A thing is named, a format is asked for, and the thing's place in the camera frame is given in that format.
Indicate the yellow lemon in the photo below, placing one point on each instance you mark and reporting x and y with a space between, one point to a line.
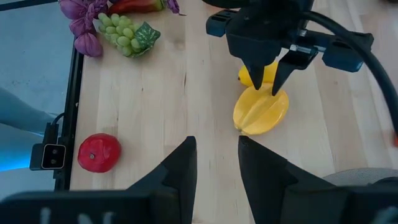
244 77

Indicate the small red object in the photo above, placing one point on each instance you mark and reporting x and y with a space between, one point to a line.
395 140

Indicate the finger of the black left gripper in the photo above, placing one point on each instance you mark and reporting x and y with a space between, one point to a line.
257 74
292 62

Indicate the red chili pepper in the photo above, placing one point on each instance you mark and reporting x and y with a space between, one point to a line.
136 5

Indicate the purple bulb bunch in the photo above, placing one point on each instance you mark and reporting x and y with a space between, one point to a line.
87 45

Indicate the green grape bunch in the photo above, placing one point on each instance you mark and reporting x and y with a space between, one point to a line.
121 32

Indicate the black table-level camera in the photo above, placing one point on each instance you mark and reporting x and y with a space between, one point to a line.
53 157

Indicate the red tomato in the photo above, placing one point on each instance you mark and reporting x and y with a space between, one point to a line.
99 155

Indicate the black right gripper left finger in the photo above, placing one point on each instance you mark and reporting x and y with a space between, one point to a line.
174 186

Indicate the yellow starfruit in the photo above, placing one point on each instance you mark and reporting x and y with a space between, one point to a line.
258 115

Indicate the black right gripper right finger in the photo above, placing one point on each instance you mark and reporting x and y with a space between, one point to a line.
267 186

